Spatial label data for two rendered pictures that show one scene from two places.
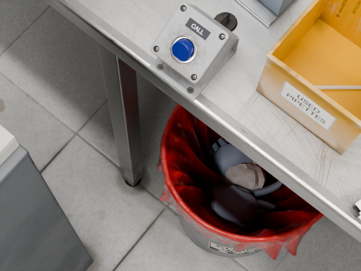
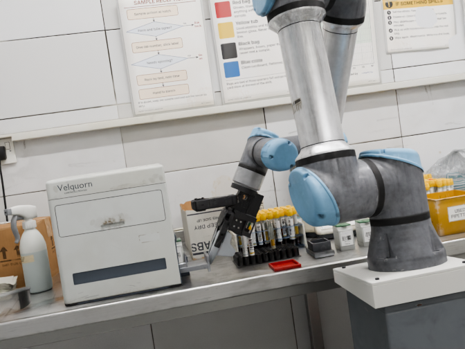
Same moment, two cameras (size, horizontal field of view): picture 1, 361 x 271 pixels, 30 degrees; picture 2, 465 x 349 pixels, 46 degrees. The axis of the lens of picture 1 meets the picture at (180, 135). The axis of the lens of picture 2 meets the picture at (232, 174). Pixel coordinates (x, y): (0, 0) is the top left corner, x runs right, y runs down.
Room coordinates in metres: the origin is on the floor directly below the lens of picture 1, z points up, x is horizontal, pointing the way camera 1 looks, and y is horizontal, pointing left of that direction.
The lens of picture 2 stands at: (-0.39, 1.27, 1.19)
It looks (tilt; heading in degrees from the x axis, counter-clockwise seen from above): 3 degrees down; 318
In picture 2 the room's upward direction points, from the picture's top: 8 degrees counter-clockwise
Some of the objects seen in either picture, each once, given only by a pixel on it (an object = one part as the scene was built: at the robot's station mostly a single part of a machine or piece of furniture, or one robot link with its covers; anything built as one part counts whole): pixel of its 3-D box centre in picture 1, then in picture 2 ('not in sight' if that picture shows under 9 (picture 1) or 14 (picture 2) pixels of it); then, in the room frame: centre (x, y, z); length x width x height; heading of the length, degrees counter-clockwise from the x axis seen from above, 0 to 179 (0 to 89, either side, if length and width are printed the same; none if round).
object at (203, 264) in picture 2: not in sight; (167, 266); (0.75, 0.50, 0.92); 0.21 x 0.07 x 0.05; 57
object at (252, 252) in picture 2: not in sight; (263, 238); (0.67, 0.23, 0.93); 0.17 x 0.09 x 0.11; 56
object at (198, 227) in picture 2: not in sight; (221, 223); (0.96, 0.13, 0.95); 0.29 x 0.25 x 0.15; 147
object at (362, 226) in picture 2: not in sight; (366, 232); (0.48, 0.03, 0.91); 0.05 x 0.04 x 0.07; 147
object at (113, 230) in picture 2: not in sight; (122, 226); (0.88, 0.54, 1.03); 0.31 x 0.27 x 0.30; 57
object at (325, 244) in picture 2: not in sight; (319, 247); (0.55, 0.15, 0.89); 0.09 x 0.05 x 0.04; 144
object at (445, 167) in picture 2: not in sight; (448, 175); (0.58, -0.67, 0.97); 0.26 x 0.17 x 0.19; 71
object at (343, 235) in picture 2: not in sight; (343, 236); (0.52, 0.08, 0.91); 0.05 x 0.04 x 0.07; 147
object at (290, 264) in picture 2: not in sight; (284, 265); (0.55, 0.29, 0.88); 0.07 x 0.07 x 0.01; 57
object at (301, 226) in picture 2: not in sight; (267, 238); (0.74, 0.15, 0.91); 0.20 x 0.10 x 0.07; 57
